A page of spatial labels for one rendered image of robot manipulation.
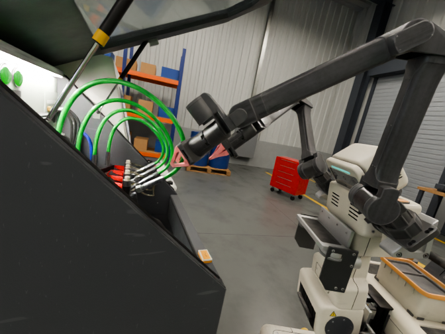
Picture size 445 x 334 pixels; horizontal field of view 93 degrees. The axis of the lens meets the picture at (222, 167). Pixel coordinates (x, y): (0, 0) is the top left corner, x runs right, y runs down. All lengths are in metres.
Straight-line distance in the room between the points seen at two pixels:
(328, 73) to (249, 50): 7.53
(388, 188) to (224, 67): 7.25
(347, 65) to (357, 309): 0.82
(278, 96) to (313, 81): 0.08
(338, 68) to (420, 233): 0.46
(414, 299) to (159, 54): 7.30
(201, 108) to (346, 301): 0.82
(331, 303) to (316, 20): 9.10
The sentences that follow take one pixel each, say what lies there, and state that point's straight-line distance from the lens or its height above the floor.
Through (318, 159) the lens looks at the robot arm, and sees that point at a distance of 1.02.
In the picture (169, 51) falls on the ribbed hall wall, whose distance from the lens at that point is 7.50.
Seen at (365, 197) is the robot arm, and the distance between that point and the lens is 0.66.
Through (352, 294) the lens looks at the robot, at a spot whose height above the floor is 0.87.
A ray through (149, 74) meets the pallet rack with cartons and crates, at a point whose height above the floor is 2.20.
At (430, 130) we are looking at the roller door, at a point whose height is 2.13.
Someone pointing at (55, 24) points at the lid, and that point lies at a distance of 0.74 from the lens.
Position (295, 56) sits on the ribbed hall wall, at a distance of 8.81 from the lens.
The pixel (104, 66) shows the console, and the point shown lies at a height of 1.50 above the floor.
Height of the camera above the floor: 1.36
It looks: 11 degrees down
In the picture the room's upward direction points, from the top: 11 degrees clockwise
